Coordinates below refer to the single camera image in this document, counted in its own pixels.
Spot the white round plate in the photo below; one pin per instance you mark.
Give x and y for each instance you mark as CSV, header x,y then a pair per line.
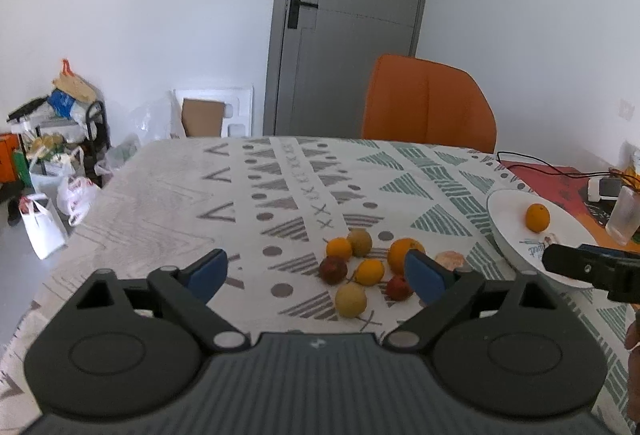
x,y
510,220

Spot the brown paper bag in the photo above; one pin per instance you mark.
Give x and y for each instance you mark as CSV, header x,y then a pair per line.
x,y
75,85

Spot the orange chair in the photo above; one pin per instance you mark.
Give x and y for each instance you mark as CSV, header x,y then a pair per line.
x,y
425,105

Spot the peeled pale tangerine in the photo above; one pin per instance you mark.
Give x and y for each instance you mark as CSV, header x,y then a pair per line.
x,y
449,261

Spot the orange box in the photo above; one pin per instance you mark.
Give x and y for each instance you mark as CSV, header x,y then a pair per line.
x,y
9,160

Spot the grey door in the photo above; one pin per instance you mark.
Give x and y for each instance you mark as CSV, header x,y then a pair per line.
x,y
350,40

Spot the person's right hand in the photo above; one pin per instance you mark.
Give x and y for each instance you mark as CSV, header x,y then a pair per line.
x,y
634,332

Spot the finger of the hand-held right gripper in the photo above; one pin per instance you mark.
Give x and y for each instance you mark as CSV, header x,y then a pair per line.
x,y
610,251
575,265

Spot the red orange table mat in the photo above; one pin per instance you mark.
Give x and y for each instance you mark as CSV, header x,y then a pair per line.
x,y
555,187

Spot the small red fruit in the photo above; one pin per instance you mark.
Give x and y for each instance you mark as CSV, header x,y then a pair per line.
x,y
397,288

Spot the dark red round fruit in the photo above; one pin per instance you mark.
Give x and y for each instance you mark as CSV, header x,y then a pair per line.
x,y
332,270

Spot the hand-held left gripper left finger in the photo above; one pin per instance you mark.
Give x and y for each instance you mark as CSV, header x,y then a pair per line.
x,y
207,272

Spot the greenish brown round fruit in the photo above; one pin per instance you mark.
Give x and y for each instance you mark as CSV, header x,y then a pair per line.
x,y
360,242

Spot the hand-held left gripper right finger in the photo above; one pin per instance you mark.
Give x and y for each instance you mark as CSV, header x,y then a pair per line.
x,y
422,277

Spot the clear plastic wrap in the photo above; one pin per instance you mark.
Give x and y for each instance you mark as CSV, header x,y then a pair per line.
x,y
135,135

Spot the blue plastic bag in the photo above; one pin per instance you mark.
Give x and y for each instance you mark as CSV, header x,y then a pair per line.
x,y
61,104

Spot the yellow green round fruit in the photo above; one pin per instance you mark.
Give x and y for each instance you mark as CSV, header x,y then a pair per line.
x,y
351,300

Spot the brown cardboard piece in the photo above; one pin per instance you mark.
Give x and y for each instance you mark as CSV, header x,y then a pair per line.
x,y
202,117

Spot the yellow orange citrus fruit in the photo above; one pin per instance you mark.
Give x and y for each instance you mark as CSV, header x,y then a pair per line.
x,y
370,271

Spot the small orange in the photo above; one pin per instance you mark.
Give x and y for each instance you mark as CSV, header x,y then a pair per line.
x,y
339,248

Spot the white charger device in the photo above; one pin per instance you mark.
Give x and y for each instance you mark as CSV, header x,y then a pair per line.
x,y
602,189

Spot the white bag with greens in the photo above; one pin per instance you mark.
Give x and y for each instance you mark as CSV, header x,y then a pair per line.
x,y
50,165

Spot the white wall outlet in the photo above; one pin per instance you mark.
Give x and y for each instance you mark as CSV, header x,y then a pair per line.
x,y
626,109

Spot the clear plastic cup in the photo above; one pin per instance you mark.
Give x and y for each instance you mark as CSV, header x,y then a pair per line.
x,y
622,215

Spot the white foam board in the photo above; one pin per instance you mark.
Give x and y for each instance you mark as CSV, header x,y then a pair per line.
x,y
240,107

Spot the large orange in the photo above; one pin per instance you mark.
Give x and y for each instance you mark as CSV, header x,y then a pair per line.
x,y
402,255

